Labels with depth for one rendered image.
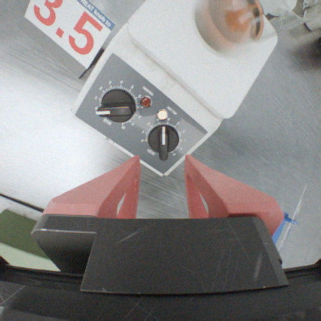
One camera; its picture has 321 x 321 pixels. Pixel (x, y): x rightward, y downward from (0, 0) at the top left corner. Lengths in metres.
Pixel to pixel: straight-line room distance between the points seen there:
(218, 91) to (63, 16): 0.17
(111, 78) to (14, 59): 0.12
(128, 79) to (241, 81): 0.10
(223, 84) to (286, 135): 0.24
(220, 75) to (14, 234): 0.26
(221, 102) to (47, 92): 0.19
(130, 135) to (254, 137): 0.21
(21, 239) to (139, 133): 0.16
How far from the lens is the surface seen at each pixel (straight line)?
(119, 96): 0.18
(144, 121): 0.18
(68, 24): 0.24
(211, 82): 0.17
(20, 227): 0.25
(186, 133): 0.19
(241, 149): 0.31
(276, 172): 0.39
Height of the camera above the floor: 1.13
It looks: 69 degrees down
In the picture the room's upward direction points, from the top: 118 degrees clockwise
